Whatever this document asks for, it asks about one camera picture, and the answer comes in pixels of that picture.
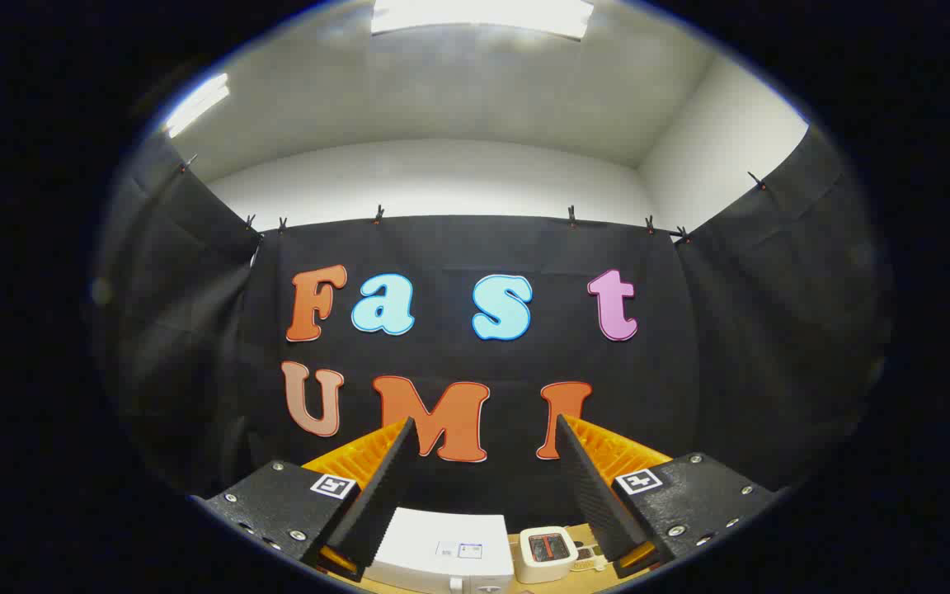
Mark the narrow ceiling light panel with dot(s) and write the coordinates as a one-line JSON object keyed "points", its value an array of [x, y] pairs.
{"points": [[195, 106]]}

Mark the small dish with green contents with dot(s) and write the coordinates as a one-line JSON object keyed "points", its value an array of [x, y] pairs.
{"points": [[589, 564]]}

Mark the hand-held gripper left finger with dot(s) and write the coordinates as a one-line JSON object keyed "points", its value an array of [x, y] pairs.
{"points": [[384, 495]]}

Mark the white microwave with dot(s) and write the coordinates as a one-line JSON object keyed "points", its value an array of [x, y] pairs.
{"points": [[434, 544]]}

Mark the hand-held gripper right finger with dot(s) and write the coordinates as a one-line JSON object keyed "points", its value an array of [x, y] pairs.
{"points": [[594, 495]]}

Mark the cream white toaster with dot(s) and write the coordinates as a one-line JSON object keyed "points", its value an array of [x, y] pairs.
{"points": [[547, 565]]}

